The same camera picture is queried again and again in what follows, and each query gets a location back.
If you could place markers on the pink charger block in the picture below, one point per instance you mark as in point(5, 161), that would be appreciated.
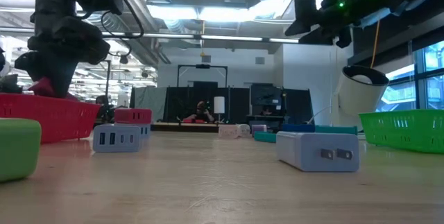
point(228, 131)

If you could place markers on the black partition panel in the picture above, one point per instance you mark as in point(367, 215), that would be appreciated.
point(298, 106)

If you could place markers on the white cylinder lamp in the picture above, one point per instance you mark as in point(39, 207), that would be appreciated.
point(219, 105)

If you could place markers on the person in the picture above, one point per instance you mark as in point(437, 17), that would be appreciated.
point(201, 113)
point(102, 101)

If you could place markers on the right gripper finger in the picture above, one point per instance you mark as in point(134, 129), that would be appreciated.
point(305, 12)
point(333, 36)

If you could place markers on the black background equipment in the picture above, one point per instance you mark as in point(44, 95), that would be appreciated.
point(8, 84)

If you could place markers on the red ribbed charger block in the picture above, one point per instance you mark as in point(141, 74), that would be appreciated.
point(132, 116)

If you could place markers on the green plastic basket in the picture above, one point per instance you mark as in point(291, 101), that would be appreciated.
point(399, 130)

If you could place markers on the teal charger block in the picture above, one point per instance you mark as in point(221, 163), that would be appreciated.
point(265, 137)
point(336, 130)

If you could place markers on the blue charger block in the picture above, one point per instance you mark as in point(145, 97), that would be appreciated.
point(298, 128)

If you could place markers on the red plastic basket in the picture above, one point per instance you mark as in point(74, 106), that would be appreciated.
point(52, 120)

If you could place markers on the lavender USB charger block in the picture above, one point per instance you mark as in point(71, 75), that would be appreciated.
point(133, 130)

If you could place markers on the black ceiling spotlight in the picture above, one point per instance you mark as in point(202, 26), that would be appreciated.
point(123, 59)

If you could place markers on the black frame stand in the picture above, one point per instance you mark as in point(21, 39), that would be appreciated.
point(203, 66)
point(108, 78)

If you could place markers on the grey cloth screen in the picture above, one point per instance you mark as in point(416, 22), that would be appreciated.
point(149, 102)

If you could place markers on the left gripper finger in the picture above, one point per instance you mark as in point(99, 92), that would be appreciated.
point(57, 78)
point(24, 64)

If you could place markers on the small purple charger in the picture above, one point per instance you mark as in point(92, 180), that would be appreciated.
point(258, 128)

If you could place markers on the glass window wall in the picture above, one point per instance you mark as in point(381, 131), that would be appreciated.
point(433, 57)

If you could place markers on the black curtain partition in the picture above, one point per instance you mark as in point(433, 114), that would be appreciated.
point(239, 106)

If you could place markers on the green charger block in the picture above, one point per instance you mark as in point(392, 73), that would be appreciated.
point(17, 151)

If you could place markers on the long ceiling light strip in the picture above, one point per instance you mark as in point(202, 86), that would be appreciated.
point(229, 38)

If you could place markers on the lavender charger with prongs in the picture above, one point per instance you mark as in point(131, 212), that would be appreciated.
point(301, 154)

